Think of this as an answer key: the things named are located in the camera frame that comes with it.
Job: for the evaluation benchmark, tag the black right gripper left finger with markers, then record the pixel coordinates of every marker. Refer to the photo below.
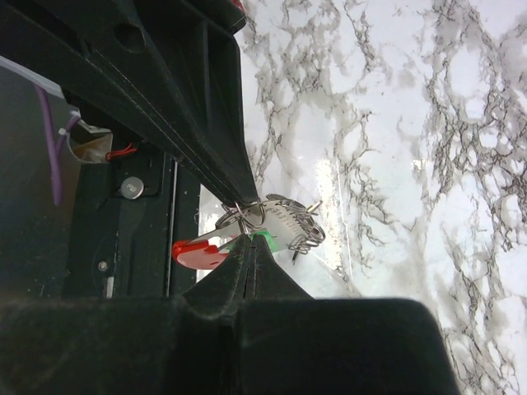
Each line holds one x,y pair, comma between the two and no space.
90,346

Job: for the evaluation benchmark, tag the green key tag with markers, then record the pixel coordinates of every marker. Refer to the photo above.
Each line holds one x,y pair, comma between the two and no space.
268,237

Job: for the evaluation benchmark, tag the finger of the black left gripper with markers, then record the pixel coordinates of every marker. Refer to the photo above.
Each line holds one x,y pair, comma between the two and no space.
59,41
174,67

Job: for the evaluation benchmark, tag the red handled steel key organizer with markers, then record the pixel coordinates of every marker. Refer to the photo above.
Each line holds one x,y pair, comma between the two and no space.
283,222

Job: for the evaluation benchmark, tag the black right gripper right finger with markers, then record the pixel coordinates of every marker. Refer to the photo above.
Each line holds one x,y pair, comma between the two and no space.
340,346

